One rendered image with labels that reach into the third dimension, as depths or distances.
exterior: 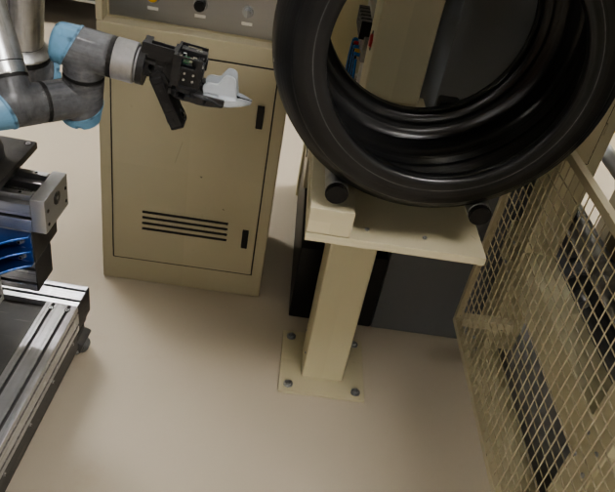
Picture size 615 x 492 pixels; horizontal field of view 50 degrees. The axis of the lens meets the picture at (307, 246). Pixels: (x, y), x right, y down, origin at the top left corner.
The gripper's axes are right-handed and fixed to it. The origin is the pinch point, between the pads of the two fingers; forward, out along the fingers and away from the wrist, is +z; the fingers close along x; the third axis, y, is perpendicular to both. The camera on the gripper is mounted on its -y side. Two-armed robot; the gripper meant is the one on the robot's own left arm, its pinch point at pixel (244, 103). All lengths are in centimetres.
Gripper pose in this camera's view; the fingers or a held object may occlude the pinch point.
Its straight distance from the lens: 127.2
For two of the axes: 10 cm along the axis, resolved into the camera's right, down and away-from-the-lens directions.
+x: 0.3, -5.8, 8.1
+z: 9.6, 2.4, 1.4
